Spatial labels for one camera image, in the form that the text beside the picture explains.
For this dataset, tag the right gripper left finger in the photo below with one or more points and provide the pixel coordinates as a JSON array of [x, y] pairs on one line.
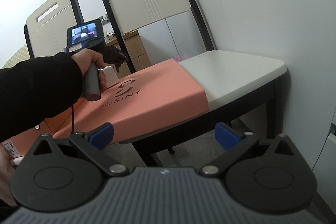
[[91, 145]]

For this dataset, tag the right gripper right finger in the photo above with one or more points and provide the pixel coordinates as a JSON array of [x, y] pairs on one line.
[[236, 145]]

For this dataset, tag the black sleeved left forearm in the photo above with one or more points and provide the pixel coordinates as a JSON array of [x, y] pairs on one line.
[[36, 89]]

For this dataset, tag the person right hand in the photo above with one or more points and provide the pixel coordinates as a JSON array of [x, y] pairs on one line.
[[6, 171]]

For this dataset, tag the left beige folding chair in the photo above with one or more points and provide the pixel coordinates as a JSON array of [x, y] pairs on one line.
[[46, 28]]

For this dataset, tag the beige folding chair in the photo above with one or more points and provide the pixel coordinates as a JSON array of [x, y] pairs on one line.
[[46, 28], [235, 83]]

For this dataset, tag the wooden drawer cabinet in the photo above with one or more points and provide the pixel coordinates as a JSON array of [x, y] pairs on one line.
[[137, 53]]

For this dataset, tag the right beige folding chair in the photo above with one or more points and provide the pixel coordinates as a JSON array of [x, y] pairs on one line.
[[235, 83]]

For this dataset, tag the beige quilted headboard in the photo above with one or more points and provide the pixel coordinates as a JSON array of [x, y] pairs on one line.
[[21, 55]]

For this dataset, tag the pink open shoe box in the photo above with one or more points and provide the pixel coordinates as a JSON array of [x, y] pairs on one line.
[[17, 146]]

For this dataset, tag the pink shoe box lid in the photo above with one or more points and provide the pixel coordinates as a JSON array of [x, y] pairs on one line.
[[146, 101]]

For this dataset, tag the small purple box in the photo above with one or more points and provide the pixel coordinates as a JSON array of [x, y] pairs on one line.
[[180, 58]]

